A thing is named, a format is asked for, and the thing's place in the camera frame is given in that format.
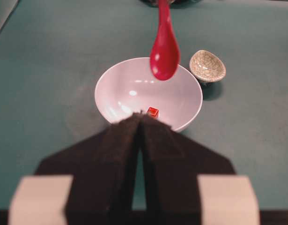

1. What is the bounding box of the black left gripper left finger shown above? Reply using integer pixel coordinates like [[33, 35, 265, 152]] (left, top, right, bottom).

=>
[[35, 113, 141, 225]]

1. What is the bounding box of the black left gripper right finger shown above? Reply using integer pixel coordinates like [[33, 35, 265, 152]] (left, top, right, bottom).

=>
[[140, 115, 235, 225]]

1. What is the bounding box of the small red block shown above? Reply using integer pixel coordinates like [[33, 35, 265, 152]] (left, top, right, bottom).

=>
[[147, 107, 159, 118]]

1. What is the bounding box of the pink ceramic spoon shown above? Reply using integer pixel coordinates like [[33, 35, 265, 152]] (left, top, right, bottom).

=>
[[150, 0, 180, 81]]

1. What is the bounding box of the white ceramic bowl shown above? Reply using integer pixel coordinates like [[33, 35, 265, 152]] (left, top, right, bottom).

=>
[[94, 57, 203, 132]]

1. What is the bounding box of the small speckled ceramic cup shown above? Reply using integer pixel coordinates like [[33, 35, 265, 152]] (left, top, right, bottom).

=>
[[189, 50, 226, 86]]

